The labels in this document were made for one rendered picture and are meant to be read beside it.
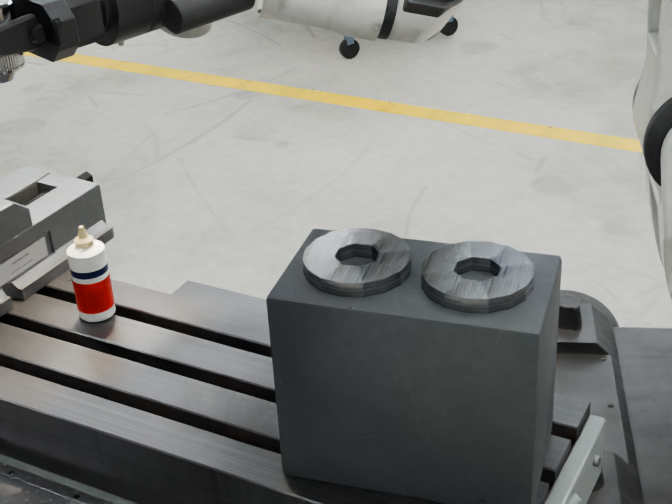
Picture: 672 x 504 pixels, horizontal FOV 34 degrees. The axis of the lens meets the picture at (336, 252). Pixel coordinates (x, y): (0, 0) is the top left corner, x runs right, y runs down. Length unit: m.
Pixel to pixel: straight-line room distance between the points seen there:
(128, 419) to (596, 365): 0.80
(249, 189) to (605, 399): 2.07
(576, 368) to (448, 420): 0.77
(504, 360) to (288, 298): 0.18
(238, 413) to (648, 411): 0.73
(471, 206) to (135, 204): 1.02
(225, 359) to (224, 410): 0.08
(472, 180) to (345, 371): 2.60
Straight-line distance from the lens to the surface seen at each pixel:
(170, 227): 3.32
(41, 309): 1.29
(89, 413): 1.11
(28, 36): 1.08
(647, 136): 1.32
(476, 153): 3.66
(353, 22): 1.20
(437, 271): 0.89
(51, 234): 1.34
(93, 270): 1.21
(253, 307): 1.60
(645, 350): 1.75
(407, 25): 1.21
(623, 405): 1.62
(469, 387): 0.88
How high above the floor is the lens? 1.57
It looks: 30 degrees down
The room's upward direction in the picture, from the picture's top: 3 degrees counter-clockwise
